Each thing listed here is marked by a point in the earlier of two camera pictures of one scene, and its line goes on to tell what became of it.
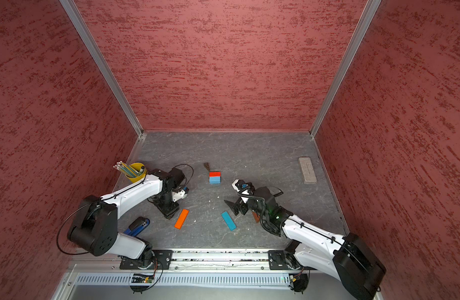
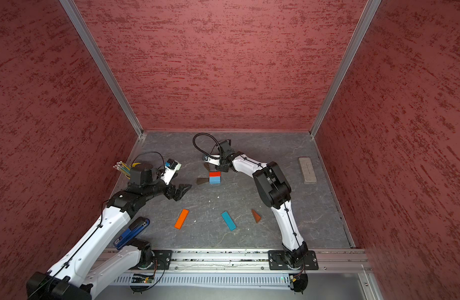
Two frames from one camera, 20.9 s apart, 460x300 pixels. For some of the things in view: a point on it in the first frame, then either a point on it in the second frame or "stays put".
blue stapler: [136, 226] stays put
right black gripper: [241, 206] to [222, 168]
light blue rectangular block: [215, 180] stays put
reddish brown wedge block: [257, 217] stays put
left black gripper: [167, 212] to [170, 194]
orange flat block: [181, 218] stays put
